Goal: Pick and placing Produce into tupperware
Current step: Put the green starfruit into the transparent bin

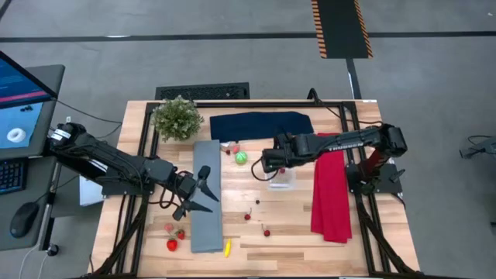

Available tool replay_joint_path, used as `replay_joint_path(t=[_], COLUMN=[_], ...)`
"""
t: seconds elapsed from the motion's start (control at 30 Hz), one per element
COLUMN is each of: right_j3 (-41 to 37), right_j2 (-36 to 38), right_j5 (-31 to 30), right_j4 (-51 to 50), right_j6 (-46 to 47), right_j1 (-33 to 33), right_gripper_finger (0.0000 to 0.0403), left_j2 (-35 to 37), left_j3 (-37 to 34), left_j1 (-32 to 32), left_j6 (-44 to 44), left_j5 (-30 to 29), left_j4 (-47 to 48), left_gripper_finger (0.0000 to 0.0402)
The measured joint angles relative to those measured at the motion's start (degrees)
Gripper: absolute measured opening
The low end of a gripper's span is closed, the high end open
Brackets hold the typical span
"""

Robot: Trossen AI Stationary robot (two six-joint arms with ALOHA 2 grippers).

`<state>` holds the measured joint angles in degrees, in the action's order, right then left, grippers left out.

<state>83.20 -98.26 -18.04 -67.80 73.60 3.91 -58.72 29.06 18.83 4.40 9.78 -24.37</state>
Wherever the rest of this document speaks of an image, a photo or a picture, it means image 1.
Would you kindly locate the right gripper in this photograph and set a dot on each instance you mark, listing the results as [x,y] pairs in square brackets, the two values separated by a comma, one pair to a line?
[277,159]

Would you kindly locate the large red toy strawberry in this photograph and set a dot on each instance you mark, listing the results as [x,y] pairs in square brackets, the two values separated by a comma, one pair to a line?
[172,245]

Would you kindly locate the green potted plant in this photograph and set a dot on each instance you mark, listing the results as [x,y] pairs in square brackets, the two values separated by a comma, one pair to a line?
[177,118]

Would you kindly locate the black keyboard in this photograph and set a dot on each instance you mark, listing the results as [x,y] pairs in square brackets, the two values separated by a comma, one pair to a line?
[11,176]

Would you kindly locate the black aluminium frame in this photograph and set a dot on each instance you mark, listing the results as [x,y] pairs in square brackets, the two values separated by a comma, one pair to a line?
[252,104]

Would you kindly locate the red towel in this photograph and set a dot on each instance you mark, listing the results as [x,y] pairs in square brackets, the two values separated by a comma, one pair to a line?
[331,201]

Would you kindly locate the green toy ball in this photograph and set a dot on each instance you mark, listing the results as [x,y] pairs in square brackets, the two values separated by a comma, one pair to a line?
[241,157]

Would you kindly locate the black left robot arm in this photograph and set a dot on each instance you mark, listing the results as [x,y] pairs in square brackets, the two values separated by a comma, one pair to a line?
[108,162]

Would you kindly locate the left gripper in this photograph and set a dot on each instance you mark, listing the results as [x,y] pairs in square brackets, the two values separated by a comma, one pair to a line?
[188,188]

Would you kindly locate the small red toy strawberry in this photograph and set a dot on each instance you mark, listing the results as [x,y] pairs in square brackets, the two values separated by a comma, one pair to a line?
[181,234]

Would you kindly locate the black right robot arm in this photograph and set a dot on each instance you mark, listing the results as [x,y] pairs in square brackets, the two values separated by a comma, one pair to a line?
[348,141]

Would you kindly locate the grey desk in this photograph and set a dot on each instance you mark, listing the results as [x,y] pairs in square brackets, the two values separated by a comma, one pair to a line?
[54,75]

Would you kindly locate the yellow toy banana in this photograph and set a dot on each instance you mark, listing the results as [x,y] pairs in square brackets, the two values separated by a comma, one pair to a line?
[228,248]

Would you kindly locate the clear plastic tupperware container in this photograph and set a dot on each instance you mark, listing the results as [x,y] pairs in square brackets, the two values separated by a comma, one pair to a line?
[286,183]

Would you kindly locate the pink toy fruit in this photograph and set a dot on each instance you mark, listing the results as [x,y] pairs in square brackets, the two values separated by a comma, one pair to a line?
[169,227]

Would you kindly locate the black orange-striped floor mat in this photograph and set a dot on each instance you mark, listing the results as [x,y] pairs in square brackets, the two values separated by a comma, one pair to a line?
[341,27]

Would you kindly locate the navy blue towel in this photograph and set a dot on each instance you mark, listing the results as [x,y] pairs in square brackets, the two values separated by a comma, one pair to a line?
[255,126]

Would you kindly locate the peach-coloured toy fruit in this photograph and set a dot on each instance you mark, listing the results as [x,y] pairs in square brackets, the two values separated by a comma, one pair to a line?
[236,149]

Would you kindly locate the white paper sheet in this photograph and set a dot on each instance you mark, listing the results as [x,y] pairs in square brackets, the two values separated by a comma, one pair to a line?
[87,193]

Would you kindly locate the computer monitor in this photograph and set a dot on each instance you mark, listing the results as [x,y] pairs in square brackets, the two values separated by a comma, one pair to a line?
[19,124]

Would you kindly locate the black computer mouse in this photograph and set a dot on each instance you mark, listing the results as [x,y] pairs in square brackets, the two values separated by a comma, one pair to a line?
[23,221]

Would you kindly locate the grey towel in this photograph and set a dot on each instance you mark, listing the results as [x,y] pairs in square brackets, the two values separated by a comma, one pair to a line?
[207,232]

